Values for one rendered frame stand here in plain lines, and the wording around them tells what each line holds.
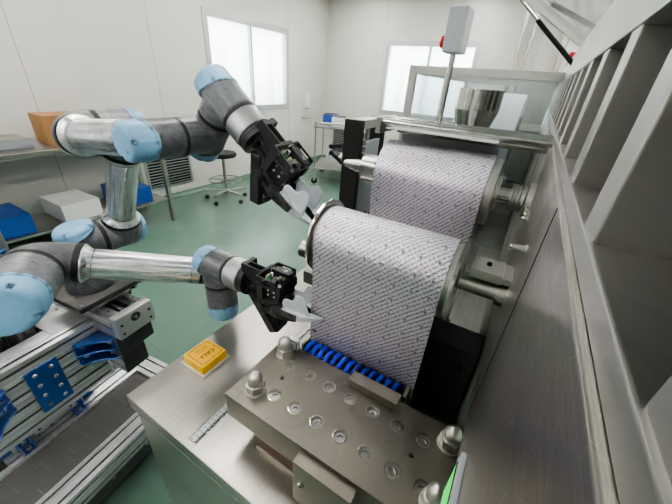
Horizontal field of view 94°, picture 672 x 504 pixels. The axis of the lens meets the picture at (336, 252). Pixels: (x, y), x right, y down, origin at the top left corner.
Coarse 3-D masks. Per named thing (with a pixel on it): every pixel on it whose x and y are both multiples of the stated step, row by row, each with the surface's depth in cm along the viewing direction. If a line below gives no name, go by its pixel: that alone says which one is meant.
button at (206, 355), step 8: (200, 344) 78; (208, 344) 78; (216, 344) 78; (192, 352) 76; (200, 352) 76; (208, 352) 76; (216, 352) 76; (224, 352) 77; (192, 360) 74; (200, 360) 74; (208, 360) 74; (216, 360) 75; (200, 368) 72; (208, 368) 74
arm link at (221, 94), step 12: (204, 72) 59; (216, 72) 59; (228, 72) 61; (204, 84) 59; (216, 84) 59; (228, 84) 59; (204, 96) 60; (216, 96) 59; (228, 96) 59; (240, 96) 60; (204, 108) 62; (216, 108) 60; (228, 108) 59; (216, 120) 62
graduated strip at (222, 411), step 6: (306, 330) 88; (294, 336) 86; (300, 336) 86; (222, 408) 66; (216, 414) 65; (222, 414) 65; (210, 420) 64; (216, 420) 64; (204, 426) 63; (210, 426) 63; (198, 432) 61; (204, 432) 61; (192, 438) 60; (198, 438) 60
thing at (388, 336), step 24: (312, 288) 62; (336, 288) 58; (360, 288) 55; (312, 312) 65; (336, 312) 61; (360, 312) 58; (384, 312) 55; (408, 312) 52; (312, 336) 68; (336, 336) 64; (360, 336) 60; (384, 336) 57; (408, 336) 54; (360, 360) 63; (384, 360) 59; (408, 360) 56; (408, 384) 58
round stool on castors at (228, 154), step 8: (224, 152) 395; (232, 152) 398; (224, 160) 400; (224, 168) 404; (216, 176) 422; (224, 176) 409; (224, 184) 396; (224, 192) 413; (232, 192) 412; (240, 200) 411
